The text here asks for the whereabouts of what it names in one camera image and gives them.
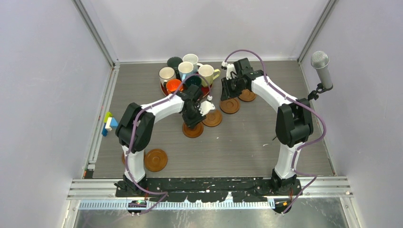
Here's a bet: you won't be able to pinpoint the red round tray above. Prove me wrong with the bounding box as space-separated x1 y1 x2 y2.
160 74 211 102

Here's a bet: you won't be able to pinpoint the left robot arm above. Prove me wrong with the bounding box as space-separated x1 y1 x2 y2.
115 85 206 197

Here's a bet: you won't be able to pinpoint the orange black mug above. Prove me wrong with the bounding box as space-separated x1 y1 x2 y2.
165 79 183 94

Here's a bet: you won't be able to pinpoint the wooden coaster two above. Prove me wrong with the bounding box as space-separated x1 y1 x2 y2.
202 110 222 127

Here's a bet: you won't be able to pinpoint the wooden coaster three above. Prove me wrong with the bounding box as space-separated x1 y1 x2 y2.
182 123 204 138

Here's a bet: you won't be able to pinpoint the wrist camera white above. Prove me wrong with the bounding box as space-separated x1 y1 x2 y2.
221 61 238 80
198 95 216 116

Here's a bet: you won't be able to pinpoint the silver white mug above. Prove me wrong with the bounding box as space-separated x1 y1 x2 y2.
159 66 176 87

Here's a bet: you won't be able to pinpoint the black mug rear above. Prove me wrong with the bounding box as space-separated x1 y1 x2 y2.
166 57 183 74

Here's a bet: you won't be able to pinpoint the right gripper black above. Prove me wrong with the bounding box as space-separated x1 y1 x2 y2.
221 76 246 101

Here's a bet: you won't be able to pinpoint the silver microphone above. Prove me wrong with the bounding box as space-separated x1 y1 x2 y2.
311 51 333 89

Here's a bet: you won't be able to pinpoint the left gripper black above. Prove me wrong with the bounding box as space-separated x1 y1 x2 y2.
182 104 206 129

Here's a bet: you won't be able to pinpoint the wooden coaster six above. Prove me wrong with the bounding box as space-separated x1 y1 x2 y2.
238 89 256 102

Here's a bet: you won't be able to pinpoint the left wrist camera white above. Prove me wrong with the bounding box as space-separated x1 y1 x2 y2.
198 95 216 116

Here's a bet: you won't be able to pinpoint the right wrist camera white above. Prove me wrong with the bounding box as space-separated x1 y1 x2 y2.
221 61 238 80

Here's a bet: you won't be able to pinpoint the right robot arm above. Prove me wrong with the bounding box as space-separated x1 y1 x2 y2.
221 58 314 195

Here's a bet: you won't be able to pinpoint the white mug rear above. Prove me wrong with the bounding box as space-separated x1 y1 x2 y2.
182 53 199 68

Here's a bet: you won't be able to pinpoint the colourful toy blocks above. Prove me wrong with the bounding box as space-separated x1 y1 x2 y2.
101 112 118 137

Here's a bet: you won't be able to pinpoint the dark green mug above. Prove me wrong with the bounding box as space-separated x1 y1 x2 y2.
184 76 202 88

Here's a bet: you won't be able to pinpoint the yellow cream mug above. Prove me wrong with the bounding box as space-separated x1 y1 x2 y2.
198 65 221 87

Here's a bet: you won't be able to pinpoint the wooden coaster one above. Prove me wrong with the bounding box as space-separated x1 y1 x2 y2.
220 98 240 114

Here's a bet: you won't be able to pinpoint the wooden coaster five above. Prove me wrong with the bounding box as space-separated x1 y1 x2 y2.
144 149 168 172

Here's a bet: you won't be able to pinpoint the light blue mug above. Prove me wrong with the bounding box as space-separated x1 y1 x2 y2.
178 61 194 81

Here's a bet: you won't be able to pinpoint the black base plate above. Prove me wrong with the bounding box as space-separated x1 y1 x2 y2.
114 177 302 203

